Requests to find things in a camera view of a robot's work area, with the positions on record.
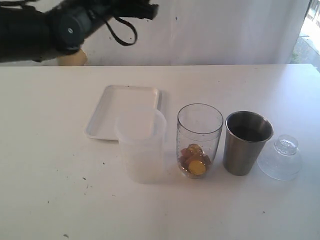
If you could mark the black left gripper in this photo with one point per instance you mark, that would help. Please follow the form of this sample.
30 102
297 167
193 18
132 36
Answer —
140 9

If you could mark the brown wooden cubes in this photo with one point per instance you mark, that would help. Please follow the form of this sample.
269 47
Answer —
193 153

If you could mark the stainless steel cup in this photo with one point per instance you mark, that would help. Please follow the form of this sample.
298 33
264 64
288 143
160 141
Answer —
246 134

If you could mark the gold coin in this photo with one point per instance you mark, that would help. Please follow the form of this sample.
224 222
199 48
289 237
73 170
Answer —
197 167

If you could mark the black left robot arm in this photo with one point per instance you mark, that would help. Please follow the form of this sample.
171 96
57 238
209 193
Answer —
27 34

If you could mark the clear plastic shaker cup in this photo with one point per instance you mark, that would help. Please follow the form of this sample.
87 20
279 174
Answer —
200 124

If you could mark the clear plastic shaker lid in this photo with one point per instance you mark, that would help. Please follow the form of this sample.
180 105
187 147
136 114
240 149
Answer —
280 158

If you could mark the white rectangular tray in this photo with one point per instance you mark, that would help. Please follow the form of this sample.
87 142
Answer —
116 99

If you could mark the translucent plastic measuring cup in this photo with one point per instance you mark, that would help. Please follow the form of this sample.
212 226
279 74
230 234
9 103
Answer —
141 135

